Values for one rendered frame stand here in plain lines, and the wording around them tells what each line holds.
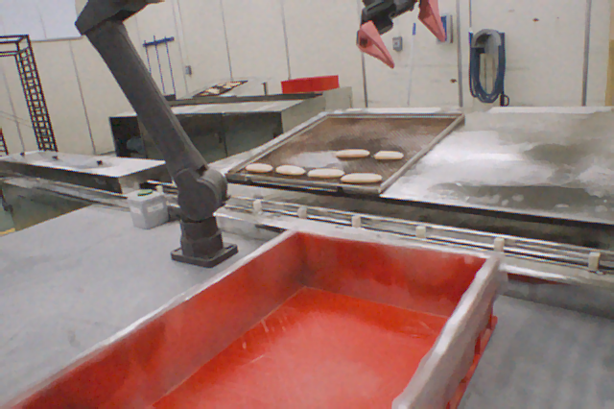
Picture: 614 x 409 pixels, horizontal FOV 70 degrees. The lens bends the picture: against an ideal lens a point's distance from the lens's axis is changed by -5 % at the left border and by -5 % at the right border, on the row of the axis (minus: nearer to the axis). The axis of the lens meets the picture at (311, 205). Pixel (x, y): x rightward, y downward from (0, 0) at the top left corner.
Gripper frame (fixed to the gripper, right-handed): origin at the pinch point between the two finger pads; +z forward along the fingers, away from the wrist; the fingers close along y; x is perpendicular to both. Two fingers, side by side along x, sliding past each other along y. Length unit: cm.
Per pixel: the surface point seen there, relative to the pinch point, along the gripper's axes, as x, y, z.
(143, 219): -41, 63, -11
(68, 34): -563, 196, -531
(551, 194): -13.9, -12.6, 31.4
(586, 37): -266, -253, -44
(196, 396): 13, 51, 29
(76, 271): -23, 75, -3
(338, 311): -0.5, 31.7, 29.3
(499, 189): -19.3, -7.0, 25.8
